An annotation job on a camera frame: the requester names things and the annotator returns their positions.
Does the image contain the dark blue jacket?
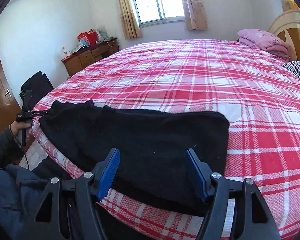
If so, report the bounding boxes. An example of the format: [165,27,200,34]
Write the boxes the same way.
[0,154,73,240]

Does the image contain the left beige curtain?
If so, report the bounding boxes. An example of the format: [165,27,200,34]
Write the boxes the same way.
[117,0,142,40]

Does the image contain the yellow side curtain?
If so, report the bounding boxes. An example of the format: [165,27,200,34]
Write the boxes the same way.
[281,0,300,11]

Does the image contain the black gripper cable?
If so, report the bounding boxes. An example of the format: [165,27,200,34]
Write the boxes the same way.
[12,127,31,172]

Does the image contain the red plaid bed cover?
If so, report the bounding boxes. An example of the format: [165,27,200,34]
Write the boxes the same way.
[35,40,300,239]

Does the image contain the person left hand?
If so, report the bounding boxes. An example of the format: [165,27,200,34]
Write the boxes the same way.
[10,121,33,141]

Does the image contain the wooden round headboard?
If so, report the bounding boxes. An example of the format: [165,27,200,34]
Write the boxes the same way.
[268,10,300,61]

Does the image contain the black chair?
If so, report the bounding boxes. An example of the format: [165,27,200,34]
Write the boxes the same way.
[19,72,54,112]

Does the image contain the brown wooden desk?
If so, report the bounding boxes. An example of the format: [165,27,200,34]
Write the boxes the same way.
[61,37,119,76]

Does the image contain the far window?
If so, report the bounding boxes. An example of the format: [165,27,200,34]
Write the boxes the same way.
[132,0,185,26]

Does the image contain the black pants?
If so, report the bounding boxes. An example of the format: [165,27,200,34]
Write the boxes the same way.
[39,101,230,216]

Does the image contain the pink folded blanket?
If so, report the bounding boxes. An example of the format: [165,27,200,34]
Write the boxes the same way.
[237,29,291,59]

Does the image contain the left forearm dark sleeve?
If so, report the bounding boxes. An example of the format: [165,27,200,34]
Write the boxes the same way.
[0,126,24,168]

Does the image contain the beige curtain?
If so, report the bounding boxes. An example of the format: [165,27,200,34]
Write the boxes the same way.
[182,0,207,31]
[117,0,142,40]

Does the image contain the red gift bag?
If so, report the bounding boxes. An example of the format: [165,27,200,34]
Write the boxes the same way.
[77,29,98,47]

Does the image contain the right beige curtain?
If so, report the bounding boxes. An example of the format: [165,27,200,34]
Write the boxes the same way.
[182,0,207,31]

